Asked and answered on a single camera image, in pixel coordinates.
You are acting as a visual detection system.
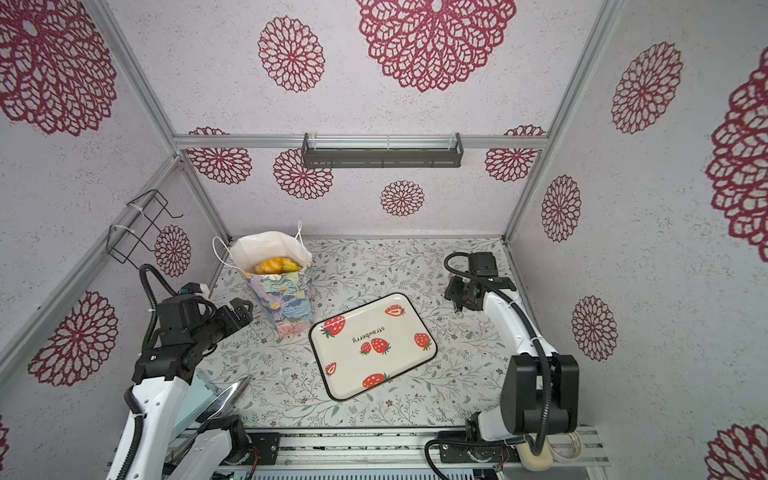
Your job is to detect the floral paper bag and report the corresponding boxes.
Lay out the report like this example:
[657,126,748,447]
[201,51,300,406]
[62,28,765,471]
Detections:
[212,224,313,338]

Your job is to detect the croissant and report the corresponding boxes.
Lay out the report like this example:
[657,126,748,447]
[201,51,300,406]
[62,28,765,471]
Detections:
[254,257,302,275]

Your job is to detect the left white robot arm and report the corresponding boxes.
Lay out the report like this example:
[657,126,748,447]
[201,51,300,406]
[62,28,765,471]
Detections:
[107,294,254,479]

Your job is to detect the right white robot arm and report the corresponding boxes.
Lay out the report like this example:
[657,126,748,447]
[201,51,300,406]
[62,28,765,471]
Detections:
[444,276,580,442]

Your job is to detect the teal sponge block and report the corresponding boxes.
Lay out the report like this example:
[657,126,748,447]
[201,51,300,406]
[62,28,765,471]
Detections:
[171,371,219,440]

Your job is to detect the strawberry pattern tray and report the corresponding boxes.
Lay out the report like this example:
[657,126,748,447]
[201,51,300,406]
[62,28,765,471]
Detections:
[308,293,438,402]

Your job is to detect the tape roll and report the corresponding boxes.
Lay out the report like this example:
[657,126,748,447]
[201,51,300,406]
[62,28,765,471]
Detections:
[547,432,583,464]

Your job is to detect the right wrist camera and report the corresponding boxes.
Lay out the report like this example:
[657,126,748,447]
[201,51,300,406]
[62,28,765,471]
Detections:
[468,252,517,292]

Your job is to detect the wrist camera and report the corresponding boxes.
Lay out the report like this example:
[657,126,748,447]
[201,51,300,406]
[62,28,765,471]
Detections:
[468,252,517,292]
[179,282,211,299]

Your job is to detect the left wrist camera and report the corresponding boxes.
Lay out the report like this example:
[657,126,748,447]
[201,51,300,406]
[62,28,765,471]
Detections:
[179,282,211,299]

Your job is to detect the black wire rack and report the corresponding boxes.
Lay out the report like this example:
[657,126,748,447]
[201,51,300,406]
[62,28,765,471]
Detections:
[104,188,184,270]

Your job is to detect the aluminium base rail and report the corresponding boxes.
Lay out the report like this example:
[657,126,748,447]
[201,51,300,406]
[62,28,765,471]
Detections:
[146,425,610,480]

